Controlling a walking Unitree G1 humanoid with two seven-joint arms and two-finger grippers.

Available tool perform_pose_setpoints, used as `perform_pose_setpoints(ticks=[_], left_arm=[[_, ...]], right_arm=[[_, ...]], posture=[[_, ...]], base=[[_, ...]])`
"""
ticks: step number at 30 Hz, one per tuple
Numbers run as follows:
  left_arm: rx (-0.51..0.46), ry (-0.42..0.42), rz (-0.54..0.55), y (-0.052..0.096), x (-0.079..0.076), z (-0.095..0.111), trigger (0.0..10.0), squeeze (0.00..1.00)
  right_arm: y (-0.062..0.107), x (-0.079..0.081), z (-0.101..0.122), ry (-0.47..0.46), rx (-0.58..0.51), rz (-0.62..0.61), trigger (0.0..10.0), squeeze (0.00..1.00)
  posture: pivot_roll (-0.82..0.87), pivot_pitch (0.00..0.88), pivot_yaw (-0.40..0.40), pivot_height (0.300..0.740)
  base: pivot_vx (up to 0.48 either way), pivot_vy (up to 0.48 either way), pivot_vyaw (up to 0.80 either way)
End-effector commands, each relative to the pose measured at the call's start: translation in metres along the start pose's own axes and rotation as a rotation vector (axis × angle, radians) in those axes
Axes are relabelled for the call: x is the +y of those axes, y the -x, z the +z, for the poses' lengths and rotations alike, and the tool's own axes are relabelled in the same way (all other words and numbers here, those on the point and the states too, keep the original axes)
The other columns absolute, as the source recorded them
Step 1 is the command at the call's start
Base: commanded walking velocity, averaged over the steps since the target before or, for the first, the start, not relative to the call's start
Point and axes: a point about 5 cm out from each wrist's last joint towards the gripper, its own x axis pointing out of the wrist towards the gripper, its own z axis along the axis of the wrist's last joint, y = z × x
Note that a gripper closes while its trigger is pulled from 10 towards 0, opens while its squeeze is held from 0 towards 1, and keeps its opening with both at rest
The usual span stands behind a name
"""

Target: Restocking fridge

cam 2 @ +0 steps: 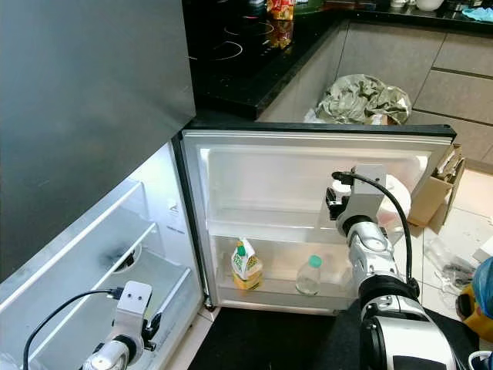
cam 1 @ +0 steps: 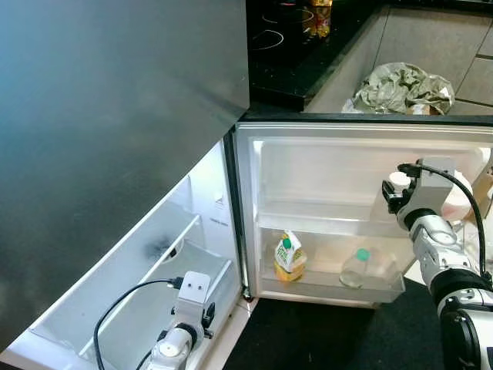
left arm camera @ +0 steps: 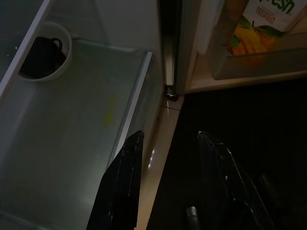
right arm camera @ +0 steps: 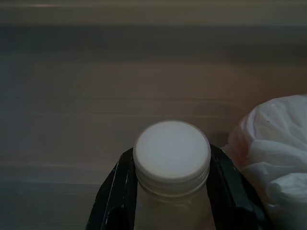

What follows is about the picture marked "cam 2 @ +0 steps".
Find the white-lidded round tub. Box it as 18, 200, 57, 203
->
381, 173, 414, 230

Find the grey fridge lower door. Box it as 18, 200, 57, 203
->
172, 122, 458, 315

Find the clear fridge door shelf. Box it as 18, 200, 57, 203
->
212, 235, 355, 311

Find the grey two-door fridge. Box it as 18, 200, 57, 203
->
0, 0, 205, 370

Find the clear bottle green cap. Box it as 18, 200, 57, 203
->
296, 254, 325, 297

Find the brown cardboard box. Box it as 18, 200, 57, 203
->
407, 143, 467, 228

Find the crumpled grey plastic bag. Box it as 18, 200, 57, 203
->
314, 73, 414, 126

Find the yellow green juice carton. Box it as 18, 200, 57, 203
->
231, 237, 264, 291

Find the clear plastic wrapping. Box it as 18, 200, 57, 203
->
424, 235, 475, 290

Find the yellow object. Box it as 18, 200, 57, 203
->
454, 289, 480, 323

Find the black hob countertop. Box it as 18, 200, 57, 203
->
185, 0, 493, 120

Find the blue cloth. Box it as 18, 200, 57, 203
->
458, 4, 493, 22

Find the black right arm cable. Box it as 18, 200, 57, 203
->
333, 171, 417, 286

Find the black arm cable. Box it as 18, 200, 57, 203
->
22, 287, 124, 370
333, 171, 417, 286

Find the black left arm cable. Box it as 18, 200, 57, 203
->
22, 287, 124, 370

